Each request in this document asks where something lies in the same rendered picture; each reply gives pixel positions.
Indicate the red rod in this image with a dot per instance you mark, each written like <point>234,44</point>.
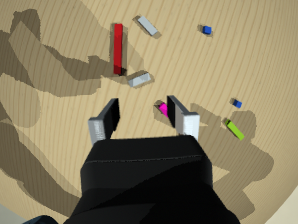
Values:
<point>118,32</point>

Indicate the lime green rod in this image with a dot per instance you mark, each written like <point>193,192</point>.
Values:
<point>234,129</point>

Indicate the small magenta block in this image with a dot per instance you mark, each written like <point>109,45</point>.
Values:
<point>163,108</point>

